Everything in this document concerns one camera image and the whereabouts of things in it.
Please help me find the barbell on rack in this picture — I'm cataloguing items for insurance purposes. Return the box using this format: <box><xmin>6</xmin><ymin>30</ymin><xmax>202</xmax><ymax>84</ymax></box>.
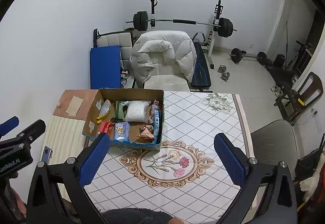
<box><xmin>126</xmin><ymin>11</ymin><xmax>237</xmax><ymax>38</ymax></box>

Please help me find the pink striped table mat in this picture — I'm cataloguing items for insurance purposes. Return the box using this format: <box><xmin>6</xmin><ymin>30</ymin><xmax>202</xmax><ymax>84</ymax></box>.
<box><xmin>40</xmin><ymin>88</ymin><xmax>100</xmax><ymax>204</ymax></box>

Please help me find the small barbell on floor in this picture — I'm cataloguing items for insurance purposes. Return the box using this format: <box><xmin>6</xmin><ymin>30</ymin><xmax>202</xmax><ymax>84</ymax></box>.
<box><xmin>229</xmin><ymin>48</ymin><xmax>268</xmax><ymax>65</ymax></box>

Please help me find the green cloth bundle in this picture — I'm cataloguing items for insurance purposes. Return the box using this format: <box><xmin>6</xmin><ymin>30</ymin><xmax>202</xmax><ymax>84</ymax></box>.
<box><xmin>111</xmin><ymin>101</ymin><xmax>129</xmax><ymax>122</ymax></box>

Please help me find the panda orange snack bag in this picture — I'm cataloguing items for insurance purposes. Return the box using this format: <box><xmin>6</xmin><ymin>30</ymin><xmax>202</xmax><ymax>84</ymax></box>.
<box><xmin>138</xmin><ymin>124</ymin><xmax>155</xmax><ymax>140</ymax></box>

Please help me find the blue folded mat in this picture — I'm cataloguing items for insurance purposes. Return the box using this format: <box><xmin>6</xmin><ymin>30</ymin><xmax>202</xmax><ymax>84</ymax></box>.
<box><xmin>90</xmin><ymin>46</ymin><xmax>121</xmax><ymax>89</ymax></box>

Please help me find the milk carton cardboard box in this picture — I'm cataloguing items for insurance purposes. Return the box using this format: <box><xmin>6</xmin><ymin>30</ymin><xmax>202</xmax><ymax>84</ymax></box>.
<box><xmin>82</xmin><ymin>89</ymin><xmax>164</xmax><ymax>151</ymax></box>

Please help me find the beige paper sheet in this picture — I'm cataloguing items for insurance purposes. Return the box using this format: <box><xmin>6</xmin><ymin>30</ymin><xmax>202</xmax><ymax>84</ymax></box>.
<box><xmin>66</xmin><ymin>96</ymin><xmax>83</xmax><ymax>117</ymax></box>

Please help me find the floral patterned tablecloth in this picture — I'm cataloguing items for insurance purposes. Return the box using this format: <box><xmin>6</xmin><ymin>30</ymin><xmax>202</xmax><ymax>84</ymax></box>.
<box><xmin>85</xmin><ymin>91</ymin><xmax>253</xmax><ymax>223</ymax></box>

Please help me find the red snack packet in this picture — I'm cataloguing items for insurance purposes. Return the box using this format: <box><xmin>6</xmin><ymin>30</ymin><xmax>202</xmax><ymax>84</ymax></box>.
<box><xmin>97</xmin><ymin>122</ymin><xmax>115</xmax><ymax>136</ymax></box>

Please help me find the long blue snack packet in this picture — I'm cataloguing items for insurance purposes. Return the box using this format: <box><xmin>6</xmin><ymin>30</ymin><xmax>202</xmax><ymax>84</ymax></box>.
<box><xmin>153</xmin><ymin>109</ymin><xmax>160</xmax><ymax>140</ymax></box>

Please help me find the dark wooden chair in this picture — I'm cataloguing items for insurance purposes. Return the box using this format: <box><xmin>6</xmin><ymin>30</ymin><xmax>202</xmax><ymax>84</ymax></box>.
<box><xmin>274</xmin><ymin>72</ymin><xmax>324</xmax><ymax>125</ymax></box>

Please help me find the grey plastic chair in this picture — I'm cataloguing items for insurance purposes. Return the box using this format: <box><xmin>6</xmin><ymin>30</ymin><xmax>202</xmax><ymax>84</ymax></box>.
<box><xmin>251</xmin><ymin>119</ymin><xmax>298</xmax><ymax>179</ymax></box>

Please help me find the silver glitter yellow pouch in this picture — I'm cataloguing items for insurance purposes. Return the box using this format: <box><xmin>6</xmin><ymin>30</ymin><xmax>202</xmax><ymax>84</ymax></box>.
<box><xmin>96</xmin><ymin>100</ymin><xmax>111</xmax><ymax>124</ymax></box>

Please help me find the cream puffer jacket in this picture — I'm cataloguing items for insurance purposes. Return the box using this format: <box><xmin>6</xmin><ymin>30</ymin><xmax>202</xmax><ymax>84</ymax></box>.
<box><xmin>129</xmin><ymin>30</ymin><xmax>197</xmax><ymax>88</ymax></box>

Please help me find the light blue tissue pack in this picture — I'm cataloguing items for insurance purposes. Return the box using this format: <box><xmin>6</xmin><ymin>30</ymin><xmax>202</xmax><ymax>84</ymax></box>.
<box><xmin>114</xmin><ymin>122</ymin><xmax>131</xmax><ymax>142</ymax></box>

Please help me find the black weight bench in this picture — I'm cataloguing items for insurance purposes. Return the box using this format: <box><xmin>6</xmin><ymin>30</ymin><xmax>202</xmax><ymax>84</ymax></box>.
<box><xmin>190</xmin><ymin>32</ymin><xmax>211</xmax><ymax>92</ymax></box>

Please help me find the white plastic bag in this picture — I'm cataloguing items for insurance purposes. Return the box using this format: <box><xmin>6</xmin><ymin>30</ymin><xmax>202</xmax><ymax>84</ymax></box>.
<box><xmin>125</xmin><ymin>101</ymin><xmax>151</xmax><ymax>122</ymax></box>

